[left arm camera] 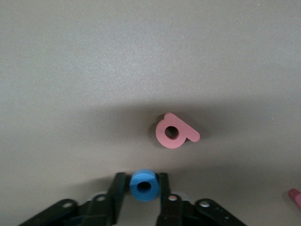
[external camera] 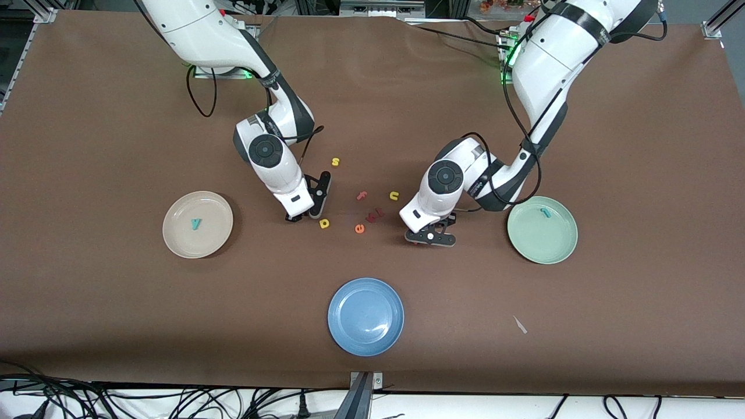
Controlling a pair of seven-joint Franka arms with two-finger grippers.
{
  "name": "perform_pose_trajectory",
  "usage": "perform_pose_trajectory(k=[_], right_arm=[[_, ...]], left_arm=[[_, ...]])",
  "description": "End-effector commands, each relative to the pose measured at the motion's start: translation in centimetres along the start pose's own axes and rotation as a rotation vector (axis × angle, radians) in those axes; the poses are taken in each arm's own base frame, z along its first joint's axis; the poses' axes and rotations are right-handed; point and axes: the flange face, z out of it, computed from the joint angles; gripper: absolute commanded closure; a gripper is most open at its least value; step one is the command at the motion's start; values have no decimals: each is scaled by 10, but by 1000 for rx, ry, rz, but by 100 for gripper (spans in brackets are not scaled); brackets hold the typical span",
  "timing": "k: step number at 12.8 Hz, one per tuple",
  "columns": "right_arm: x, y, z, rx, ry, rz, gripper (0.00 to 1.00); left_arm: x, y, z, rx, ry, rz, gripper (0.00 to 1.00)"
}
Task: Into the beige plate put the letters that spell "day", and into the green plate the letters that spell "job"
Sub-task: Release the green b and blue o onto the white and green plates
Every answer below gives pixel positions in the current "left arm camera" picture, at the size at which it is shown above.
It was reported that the pink foam letter b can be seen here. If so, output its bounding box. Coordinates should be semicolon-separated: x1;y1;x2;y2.
155;112;201;149

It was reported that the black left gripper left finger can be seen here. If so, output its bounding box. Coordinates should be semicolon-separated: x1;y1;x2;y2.
87;172;127;226

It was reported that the blue foam letter o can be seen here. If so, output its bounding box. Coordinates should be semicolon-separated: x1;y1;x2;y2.
129;169;162;202

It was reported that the pink foam piece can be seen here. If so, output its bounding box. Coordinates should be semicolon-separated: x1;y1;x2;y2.
288;188;301;210

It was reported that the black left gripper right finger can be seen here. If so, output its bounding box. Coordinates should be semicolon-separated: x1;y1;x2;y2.
156;173;189;226

